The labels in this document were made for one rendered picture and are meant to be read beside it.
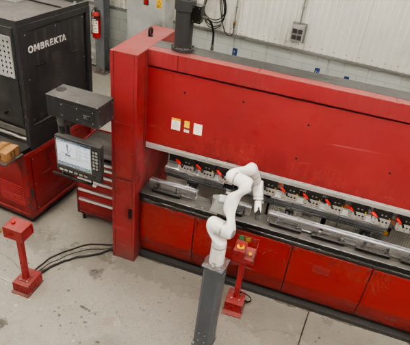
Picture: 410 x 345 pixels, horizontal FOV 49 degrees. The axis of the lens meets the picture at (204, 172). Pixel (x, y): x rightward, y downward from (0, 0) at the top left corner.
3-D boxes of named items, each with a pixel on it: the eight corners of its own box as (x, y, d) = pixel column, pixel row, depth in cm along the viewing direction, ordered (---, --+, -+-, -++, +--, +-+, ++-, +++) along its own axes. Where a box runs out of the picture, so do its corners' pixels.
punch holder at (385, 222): (369, 223, 394) (376, 208, 385) (370, 217, 401) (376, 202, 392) (387, 228, 391) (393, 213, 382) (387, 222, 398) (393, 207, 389)
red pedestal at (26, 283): (10, 291, 439) (-3, 226, 393) (27, 274, 459) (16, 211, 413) (28, 298, 435) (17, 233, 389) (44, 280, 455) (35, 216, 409)
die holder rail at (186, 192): (148, 187, 457) (149, 179, 452) (151, 183, 462) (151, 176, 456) (195, 200, 446) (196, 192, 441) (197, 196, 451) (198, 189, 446)
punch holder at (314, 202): (302, 204, 407) (306, 189, 398) (303, 199, 414) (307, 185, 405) (318, 209, 404) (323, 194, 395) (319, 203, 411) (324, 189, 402)
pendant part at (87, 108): (52, 179, 414) (43, 93, 367) (68, 165, 434) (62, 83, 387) (100, 195, 401) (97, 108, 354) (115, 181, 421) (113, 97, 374)
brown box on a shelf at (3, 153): (-19, 157, 451) (-21, 147, 444) (1, 146, 471) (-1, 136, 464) (5, 166, 442) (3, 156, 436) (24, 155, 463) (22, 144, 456)
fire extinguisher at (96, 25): (89, 37, 856) (87, 7, 825) (94, 35, 870) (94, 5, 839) (97, 39, 851) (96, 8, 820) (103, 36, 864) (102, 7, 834)
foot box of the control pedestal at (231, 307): (220, 313, 443) (222, 304, 437) (226, 294, 464) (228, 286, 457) (240, 319, 440) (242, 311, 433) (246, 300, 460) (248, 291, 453)
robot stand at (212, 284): (208, 352, 406) (222, 274, 351) (190, 343, 411) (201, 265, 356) (216, 337, 420) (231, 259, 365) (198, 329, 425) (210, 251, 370)
